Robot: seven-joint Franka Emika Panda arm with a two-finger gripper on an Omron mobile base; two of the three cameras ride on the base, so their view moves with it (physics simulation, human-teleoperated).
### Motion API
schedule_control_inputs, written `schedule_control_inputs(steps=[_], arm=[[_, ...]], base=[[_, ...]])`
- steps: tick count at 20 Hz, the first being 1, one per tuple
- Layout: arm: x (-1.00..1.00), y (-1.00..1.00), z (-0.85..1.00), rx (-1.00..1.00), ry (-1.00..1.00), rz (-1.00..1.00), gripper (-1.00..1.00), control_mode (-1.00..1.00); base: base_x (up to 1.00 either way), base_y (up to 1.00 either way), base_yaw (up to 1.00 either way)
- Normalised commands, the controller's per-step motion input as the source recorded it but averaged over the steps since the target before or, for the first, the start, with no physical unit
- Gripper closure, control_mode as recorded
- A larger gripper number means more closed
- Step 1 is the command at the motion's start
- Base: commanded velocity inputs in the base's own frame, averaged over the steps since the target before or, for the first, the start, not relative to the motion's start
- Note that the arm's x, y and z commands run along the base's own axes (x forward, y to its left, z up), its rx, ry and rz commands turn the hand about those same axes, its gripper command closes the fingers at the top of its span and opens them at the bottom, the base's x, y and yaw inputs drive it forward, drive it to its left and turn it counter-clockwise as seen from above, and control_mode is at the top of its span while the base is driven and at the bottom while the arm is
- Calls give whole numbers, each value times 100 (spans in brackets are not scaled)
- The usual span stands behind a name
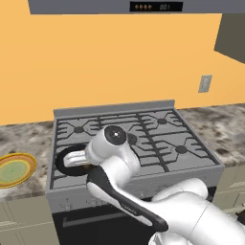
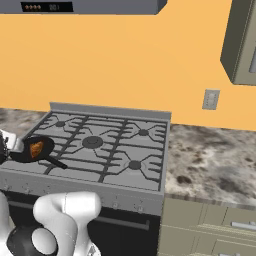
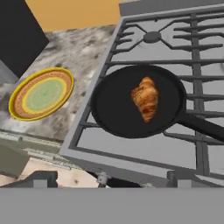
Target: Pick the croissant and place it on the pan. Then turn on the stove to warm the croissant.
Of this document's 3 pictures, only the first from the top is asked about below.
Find yellow plate with green centre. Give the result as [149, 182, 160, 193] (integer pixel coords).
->
[0, 152, 38, 189]

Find grey wall outlet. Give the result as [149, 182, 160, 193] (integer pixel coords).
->
[197, 74, 213, 94]

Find black frying pan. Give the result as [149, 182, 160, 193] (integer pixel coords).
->
[55, 144, 98, 177]

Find dark olive wall cupboard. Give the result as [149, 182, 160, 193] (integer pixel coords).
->
[212, 12, 245, 65]

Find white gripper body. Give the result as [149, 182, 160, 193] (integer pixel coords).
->
[62, 149, 89, 168]

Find grey range hood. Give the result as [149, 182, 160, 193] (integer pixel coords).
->
[27, 0, 245, 15]

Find beige base cupboards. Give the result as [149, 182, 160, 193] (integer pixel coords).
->
[212, 164, 245, 218]
[0, 194, 60, 245]

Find grey stove with oven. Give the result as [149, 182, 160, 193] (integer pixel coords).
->
[45, 99, 226, 245]

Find grey oven door handle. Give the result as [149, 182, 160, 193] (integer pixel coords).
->
[62, 212, 126, 229]

